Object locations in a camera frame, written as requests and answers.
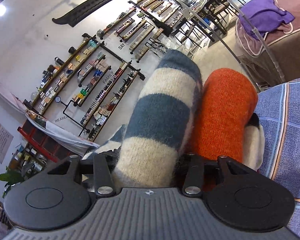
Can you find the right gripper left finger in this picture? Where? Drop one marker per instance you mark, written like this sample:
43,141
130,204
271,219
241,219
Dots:
103,183

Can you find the wall shelves with small items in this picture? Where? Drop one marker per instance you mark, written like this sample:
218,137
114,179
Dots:
93,80

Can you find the green potted plant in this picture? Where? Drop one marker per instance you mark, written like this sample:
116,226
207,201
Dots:
10,177

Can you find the green cream checkered sweater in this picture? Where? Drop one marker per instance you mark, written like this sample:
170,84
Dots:
160,125

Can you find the purple garment on bed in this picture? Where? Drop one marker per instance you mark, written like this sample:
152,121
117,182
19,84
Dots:
266,16

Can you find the blue plaid bedsheet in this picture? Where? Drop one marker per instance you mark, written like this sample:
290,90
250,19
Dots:
278,109

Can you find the orange folded sweater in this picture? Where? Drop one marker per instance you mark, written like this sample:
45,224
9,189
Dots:
228,102

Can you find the dark dining table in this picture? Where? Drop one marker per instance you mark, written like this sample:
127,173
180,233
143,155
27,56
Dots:
204,15

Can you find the beige folded sweater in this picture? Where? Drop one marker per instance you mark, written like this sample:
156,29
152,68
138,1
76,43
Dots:
253,143

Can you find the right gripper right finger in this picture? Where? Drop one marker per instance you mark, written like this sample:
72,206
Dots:
195,177

